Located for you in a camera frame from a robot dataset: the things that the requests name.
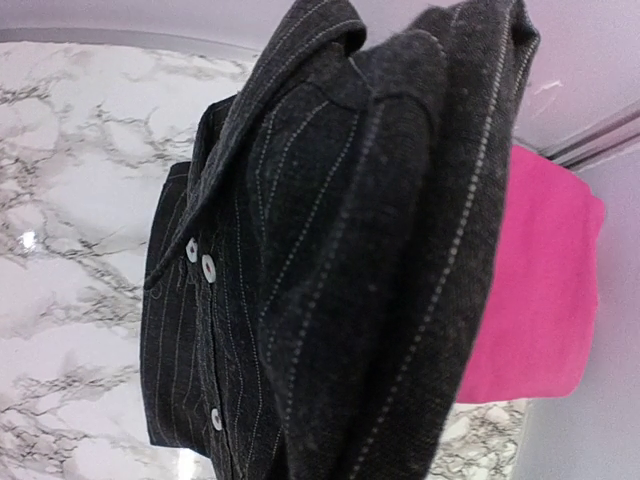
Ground right aluminium wall post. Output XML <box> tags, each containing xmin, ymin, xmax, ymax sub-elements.
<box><xmin>539</xmin><ymin>100</ymin><xmax>639</xmax><ymax>172</ymax></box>

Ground magenta pink trousers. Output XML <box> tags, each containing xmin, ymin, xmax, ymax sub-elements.
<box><xmin>457</xmin><ymin>146</ymin><xmax>605</xmax><ymax>404</ymax></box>

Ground black striped garment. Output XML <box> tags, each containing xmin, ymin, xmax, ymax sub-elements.
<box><xmin>139</xmin><ymin>1</ymin><xmax>540</xmax><ymax>479</ymax></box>

